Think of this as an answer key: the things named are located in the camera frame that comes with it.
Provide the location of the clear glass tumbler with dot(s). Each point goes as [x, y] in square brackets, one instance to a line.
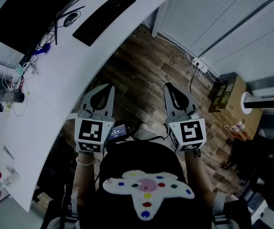
[11, 96]

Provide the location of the black office chair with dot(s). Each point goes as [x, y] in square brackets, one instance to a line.
[258, 163]
[55, 166]

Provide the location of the person's light trousers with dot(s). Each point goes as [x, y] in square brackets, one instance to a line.
[146, 132]

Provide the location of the black computer mouse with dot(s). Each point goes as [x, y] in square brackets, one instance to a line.
[70, 20]

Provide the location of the black shirt with star patch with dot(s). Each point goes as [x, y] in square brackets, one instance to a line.
[127, 161]

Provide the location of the brown cardboard box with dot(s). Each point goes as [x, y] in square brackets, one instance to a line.
[251, 123]

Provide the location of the black curved monitor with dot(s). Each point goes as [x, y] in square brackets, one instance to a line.
[27, 13]

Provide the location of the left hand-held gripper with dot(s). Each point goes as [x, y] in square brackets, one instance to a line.
[90, 132]

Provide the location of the small black display device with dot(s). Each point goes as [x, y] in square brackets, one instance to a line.
[119, 131]

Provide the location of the person's left forearm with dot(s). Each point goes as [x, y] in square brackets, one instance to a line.
[84, 182]

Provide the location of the black keyboard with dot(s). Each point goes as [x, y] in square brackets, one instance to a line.
[103, 18]

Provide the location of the white power strip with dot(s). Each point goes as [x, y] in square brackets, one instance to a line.
[200, 64]

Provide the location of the person's right forearm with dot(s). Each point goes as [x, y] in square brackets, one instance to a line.
[196, 175]

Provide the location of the white round stand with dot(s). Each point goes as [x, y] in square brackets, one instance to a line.
[244, 108]

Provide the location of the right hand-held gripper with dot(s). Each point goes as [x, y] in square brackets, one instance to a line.
[192, 132]

